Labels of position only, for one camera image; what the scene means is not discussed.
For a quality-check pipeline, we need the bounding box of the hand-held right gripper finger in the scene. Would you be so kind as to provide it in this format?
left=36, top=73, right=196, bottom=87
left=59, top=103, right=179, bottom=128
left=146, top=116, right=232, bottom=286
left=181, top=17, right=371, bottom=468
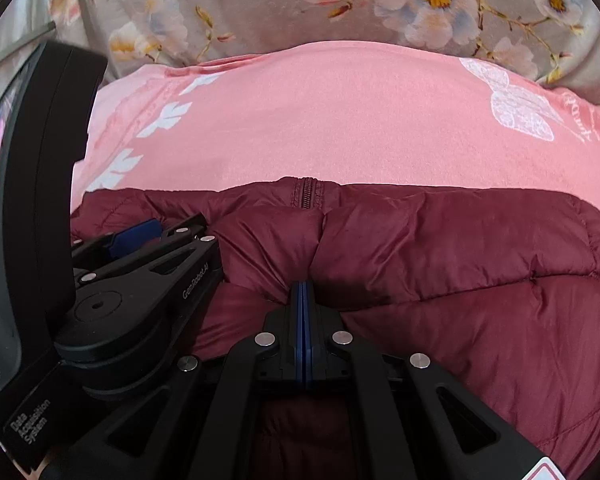
left=305, top=280, right=563, bottom=480
left=47, top=280, right=306, bottom=480

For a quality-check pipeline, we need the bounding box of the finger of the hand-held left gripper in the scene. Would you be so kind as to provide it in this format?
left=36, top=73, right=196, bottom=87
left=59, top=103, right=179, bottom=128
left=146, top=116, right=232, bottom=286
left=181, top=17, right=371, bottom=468
left=71, top=212, right=209, bottom=262
left=76, top=234, right=224, bottom=312

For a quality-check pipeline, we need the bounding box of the maroon puffer jacket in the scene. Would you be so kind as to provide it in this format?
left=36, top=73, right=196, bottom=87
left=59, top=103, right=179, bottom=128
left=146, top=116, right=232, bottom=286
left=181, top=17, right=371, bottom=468
left=70, top=176, right=600, bottom=480

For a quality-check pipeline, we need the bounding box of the white satin curtain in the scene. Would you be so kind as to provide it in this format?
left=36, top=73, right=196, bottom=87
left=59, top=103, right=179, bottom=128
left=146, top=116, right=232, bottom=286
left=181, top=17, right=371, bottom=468
left=0, top=0, right=81, bottom=91

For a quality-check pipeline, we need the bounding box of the pink printed blanket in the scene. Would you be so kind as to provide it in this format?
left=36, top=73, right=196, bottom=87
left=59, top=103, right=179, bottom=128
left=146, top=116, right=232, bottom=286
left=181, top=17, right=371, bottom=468
left=70, top=42, right=600, bottom=206

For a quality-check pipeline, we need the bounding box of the grey floral cloth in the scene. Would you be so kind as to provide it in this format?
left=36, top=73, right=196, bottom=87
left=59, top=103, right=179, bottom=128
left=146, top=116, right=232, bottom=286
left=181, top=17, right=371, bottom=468
left=45, top=0, right=600, bottom=111

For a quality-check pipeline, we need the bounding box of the curved metal rail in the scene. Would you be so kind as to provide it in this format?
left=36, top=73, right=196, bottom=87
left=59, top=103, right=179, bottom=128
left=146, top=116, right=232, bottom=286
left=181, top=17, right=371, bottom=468
left=0, top=21, right=58, bottom=80

